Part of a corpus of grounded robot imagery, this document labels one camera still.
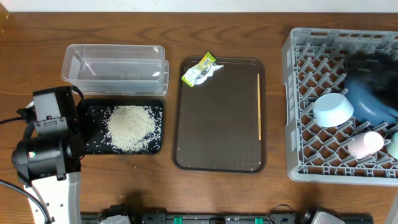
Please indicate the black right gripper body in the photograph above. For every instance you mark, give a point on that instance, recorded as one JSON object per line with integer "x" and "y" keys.
{"x": 385, "y": 81}

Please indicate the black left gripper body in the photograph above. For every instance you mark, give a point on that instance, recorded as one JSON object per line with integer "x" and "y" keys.
{"x": 76, "y": 126}

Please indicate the dark blue plate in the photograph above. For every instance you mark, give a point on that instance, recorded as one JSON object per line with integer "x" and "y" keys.
{"x": 367, "y": 107}

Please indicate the light blue bowl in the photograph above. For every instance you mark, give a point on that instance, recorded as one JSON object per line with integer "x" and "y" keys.
{"x": 332, "y": 110}

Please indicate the pink cup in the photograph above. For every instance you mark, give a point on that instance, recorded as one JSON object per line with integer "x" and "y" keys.
{"x": 365, "y": 144}

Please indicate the mint green bowl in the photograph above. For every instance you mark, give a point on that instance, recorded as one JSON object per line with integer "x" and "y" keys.
{"x": 392, "y": 148}

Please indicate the pile of rice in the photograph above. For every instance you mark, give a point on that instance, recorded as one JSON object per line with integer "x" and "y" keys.
{"x": 128, "y": 125}

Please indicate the wooden chopstick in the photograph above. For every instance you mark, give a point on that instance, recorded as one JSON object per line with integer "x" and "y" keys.
{"x": 259, "y": 107}

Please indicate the yellow wrapper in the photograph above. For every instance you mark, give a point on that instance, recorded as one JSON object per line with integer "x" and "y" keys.
{"x": 199, "y": 73}

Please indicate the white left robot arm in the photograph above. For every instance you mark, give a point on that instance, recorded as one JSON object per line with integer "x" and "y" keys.
{"x": 48, "y": 158}

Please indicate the grey dishwasher rack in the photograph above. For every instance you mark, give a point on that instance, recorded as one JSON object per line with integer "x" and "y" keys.
{"x": 313, "y": 65}

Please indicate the clear plastic bin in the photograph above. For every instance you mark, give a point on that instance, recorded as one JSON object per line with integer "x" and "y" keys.
{"x": 112, "y": 69}

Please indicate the black plastic tray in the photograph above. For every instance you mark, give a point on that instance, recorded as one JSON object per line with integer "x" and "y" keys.
{"x": 95, "y": 112}

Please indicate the brown serving tray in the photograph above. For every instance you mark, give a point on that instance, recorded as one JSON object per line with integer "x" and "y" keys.
{"x": 216, "y": 121}

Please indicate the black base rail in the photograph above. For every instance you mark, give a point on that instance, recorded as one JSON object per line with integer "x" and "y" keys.
{"x": 161, "y": 218}

